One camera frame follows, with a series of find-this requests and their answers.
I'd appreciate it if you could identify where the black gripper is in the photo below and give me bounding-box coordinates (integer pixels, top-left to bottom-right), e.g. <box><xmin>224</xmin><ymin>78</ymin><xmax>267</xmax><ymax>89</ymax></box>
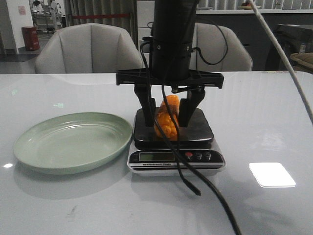
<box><xmin>116</xmin><ymin>40</ymin><xmax>224</xmax><ymax>127</ymax></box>

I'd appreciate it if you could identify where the orange corn cob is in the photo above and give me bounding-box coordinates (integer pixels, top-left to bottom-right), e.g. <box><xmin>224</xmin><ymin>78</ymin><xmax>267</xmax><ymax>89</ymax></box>
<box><xmin>156</xmin><ymin>95</ymin><xmax>180</xmax><ymax>141</ymax></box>

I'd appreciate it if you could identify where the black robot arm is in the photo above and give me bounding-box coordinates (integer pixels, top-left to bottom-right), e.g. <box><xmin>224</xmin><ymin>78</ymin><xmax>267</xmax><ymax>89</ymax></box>
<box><xmin>116</xmin><ymin>0</ymin><xmax>224</xmax><ymax>127</ymax></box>

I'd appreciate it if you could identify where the black silver kitchen scale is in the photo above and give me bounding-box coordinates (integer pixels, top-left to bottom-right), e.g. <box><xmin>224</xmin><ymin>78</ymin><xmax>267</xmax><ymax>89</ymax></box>
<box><xmin>127</xmin><ymin>108</ymin><xmax>226</xmax><ymax>176</ymax></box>

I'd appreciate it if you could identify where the grey upholstered chair right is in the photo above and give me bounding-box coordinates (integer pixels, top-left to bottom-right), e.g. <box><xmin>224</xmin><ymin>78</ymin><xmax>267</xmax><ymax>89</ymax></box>
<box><xmin>190</xmin><ymin>23</ymin><xmax>253</xmax><ymax>72</ymax></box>

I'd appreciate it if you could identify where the grey upholstered chair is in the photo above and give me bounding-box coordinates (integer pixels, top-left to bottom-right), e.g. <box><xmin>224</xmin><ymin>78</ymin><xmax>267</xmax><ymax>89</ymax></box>
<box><xmin>190</xmin><ymin>23</ymin><xmax>253</xmax><ymax>72</ymax></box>
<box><xmin>35</xmin><ymin>23</ymin><xmax>143</xmax><ymax>74</ymax></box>

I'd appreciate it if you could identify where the white drawer cabinet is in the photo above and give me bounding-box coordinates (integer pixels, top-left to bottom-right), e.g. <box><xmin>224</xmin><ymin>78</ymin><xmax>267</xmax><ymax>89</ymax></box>
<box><xmin>136</xmin><ymin>0</ymin><xmax>157</xmax><ymax>64</ymax></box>

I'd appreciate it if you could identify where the grey upholstered chair left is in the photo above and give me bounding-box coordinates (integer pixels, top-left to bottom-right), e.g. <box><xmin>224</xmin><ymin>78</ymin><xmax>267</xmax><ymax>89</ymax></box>
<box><xmin>35</xmin><ymin>23</ymin><xmax>143</xmax><ymax>74</ymax></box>

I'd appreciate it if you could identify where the pale green plate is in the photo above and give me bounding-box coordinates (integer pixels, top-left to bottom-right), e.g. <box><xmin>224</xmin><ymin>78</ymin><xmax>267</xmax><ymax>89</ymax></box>
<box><xmin>13</xmin><ymin>112</ymin><xmax>133</xmax><ymax>175</ymax></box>

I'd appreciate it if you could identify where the dark grey sideboard counter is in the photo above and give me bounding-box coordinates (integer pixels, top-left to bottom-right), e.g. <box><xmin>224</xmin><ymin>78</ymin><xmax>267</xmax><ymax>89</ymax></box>
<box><xmin>197</xmin><ymin>10</ymin><xmax>313</xmax><ymax>71</ymax></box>

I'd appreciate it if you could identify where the fruit bowl on counter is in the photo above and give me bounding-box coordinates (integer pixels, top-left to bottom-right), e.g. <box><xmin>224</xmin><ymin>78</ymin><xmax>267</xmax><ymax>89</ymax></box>
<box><xmin>238</xmin><ymin>0</ymin><xmax>262</xmax><ymax>10</ymax></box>

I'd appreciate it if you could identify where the black glossy appliance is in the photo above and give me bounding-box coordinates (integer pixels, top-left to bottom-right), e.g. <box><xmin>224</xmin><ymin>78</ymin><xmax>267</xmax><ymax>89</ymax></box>
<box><xmin>273</xmin><ymin>24</ymin><xmax>313</xmax><ymax>66</ymax></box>

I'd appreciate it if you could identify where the beige folded cushion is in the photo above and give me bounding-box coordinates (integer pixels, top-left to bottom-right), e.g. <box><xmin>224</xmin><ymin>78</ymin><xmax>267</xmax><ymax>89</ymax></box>
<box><xmin>290</xmin><ymin>52</ymin><xmax>313</xmax><ymax>74</ymax></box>

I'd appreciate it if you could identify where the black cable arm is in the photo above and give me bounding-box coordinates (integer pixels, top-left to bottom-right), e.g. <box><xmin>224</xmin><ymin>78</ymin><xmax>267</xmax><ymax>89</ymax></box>
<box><xmin>140</xmin><ymin>14</ymin><xmax>243</xmax><ymax>235</ymax></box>

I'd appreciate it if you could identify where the white cable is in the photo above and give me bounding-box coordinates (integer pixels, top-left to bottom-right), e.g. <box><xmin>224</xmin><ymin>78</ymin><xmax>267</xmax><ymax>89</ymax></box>
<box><xmin>248</xmin><ymin>0</ymin><xmax>313</xmax><ymax>125</ymax></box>

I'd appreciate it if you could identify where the pink wall notice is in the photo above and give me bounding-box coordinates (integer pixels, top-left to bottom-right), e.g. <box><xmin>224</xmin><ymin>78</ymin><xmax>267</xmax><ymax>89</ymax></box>
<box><xmin>18</xmin><ymin>6</ymin><xmax>26</xmax><ymax>16</ymax></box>

